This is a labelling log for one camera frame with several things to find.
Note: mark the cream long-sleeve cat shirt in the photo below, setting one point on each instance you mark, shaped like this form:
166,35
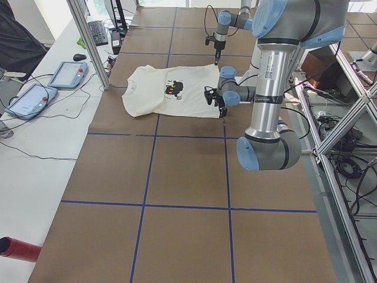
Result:
177,91

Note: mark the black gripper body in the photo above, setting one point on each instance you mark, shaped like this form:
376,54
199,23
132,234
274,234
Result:
219,102
218,46

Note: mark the red cylinder tube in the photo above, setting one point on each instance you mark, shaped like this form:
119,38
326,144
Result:
17,249

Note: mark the black computer mouse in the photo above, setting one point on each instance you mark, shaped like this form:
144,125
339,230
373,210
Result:
79,57

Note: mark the blue teach pendant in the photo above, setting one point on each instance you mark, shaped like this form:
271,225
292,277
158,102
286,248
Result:
68,75
32,102

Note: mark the aluminium frame rack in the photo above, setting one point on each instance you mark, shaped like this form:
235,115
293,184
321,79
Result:
340,108

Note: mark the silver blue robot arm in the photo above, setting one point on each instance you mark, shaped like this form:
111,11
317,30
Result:
283,30
225,20

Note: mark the upper blue teach pendant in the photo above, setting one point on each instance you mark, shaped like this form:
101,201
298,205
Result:
68,75

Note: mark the black keyboard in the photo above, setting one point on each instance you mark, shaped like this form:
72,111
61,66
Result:
98,32

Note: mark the lower blue teach pendant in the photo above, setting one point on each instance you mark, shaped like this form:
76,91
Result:
32,102

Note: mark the aluminium frame post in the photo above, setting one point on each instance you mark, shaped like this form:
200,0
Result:
80,21

